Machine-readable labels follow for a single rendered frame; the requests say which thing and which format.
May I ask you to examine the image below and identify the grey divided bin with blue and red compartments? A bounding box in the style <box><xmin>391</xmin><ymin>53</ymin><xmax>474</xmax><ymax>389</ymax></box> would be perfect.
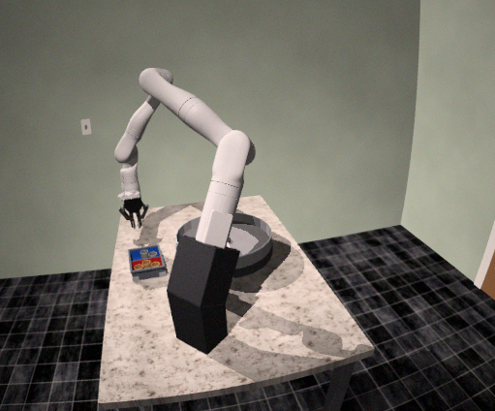
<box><xmin>128</xmin><ymin>244</ymin><xmax>167</xmax><ymax>282</ymax></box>

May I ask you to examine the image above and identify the grey round turntable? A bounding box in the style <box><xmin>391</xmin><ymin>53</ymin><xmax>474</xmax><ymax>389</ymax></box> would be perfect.
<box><xmin>175</xmin><ymin>212</ymin><xmax>272</xmax><ymax>278</ymax></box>

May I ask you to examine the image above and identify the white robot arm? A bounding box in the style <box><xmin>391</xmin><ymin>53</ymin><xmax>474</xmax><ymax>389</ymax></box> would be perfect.
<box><xmin>114</xmin><ymin>68</ymin><xmax>256</xmax><ymax>248</ymax></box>

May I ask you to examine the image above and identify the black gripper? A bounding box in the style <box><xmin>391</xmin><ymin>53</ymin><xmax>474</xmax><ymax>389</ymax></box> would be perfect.
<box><xmin>119</xmin><ymin>197</ymin><xmax>149</xmax><ymax>229</ymax></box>

